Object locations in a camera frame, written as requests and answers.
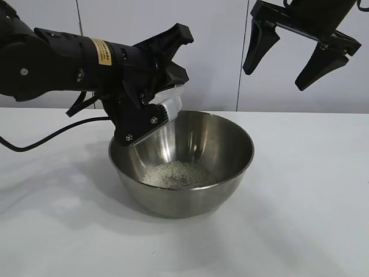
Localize white rice grains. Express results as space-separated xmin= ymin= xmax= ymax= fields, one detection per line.
xmin=141 ymin=160 xmax=217 ymax=190

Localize clear plastic measuring cup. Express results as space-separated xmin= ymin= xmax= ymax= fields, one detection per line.
xmin=151 ymin=85 xmax=183 ymax=121

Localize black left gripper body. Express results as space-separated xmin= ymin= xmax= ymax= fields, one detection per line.
xmin=102 ymin=43 xmax=174 ymax=128

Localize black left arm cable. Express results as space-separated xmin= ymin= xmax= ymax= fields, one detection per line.
xmin=0 ymin=115 xmax=115 ymax=152

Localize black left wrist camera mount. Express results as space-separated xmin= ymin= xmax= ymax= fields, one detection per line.
xmin=134 ymin=23 xmax=194 ymax=63

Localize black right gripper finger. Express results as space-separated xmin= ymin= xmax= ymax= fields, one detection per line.
xmin=294 ymin=42 xmax=350 ymax=92
xmin=242 ymin=20 xmax=281 ymax=76

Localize stainless steel mixing bowl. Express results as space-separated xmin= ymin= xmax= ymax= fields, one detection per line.
xmin=108 ymin=110 xmax=255 ymax=219

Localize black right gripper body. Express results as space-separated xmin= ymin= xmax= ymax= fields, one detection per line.
xmin=250 ymin=0 xmax=363 ymax=57

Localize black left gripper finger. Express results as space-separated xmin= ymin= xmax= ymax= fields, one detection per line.
xmin=160 ymin=61 xmax=190 ymax=87
xmin=113 ymin=102 xmax=170 ymax=148

